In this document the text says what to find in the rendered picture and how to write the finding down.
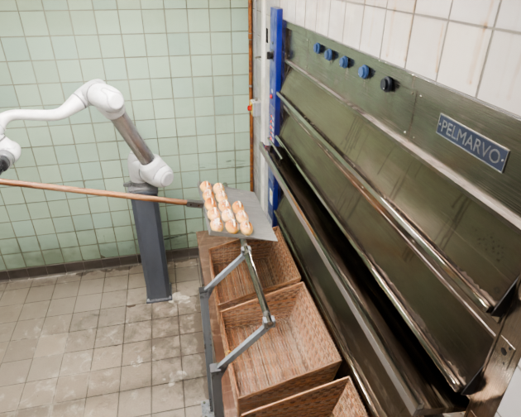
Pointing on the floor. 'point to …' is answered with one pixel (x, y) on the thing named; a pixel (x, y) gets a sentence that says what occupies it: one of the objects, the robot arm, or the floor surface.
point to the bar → (212, 408)
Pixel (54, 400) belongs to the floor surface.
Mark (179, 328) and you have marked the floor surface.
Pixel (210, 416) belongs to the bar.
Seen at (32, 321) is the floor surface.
